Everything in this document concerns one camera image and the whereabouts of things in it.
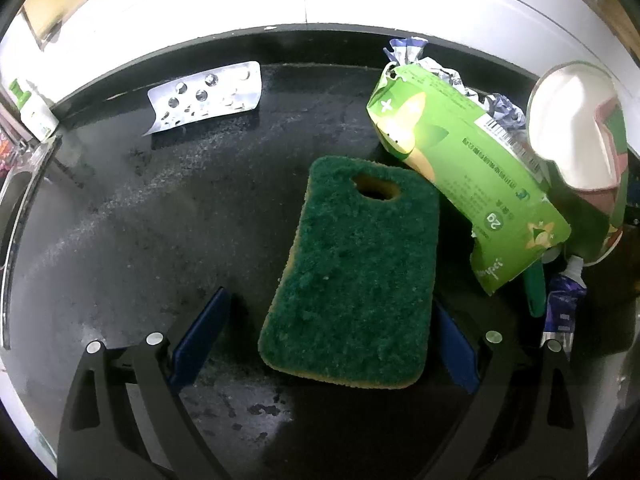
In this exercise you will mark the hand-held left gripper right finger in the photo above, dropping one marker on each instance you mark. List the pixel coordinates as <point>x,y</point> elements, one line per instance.
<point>457,355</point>

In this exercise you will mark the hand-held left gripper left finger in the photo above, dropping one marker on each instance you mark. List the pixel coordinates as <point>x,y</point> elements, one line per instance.
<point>200,332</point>

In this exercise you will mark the blue white wrapper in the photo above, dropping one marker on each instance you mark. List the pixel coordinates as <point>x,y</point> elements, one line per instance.
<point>407,50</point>

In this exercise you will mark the purple toothpaste tube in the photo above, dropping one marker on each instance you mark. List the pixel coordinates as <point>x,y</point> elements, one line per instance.
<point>562,300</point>

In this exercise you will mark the green scouring sponge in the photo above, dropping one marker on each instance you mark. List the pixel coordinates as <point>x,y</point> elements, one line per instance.
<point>350,270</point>

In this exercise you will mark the green paper packet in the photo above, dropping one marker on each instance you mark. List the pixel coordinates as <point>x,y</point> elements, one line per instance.
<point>450,145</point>

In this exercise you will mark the steel sink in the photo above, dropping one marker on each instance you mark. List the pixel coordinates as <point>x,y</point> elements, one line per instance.
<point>27,175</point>

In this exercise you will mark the silver pill blister pack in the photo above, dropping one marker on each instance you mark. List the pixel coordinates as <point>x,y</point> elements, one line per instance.
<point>200,95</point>

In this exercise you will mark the printed paper cup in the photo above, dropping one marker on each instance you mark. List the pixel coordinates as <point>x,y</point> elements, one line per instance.
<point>570,120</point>

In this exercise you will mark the red orange snack packets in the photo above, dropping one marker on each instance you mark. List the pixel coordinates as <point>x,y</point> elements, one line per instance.
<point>5,152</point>

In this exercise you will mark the green white bottle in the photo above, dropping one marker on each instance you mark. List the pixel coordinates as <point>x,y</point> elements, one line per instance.
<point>35,115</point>

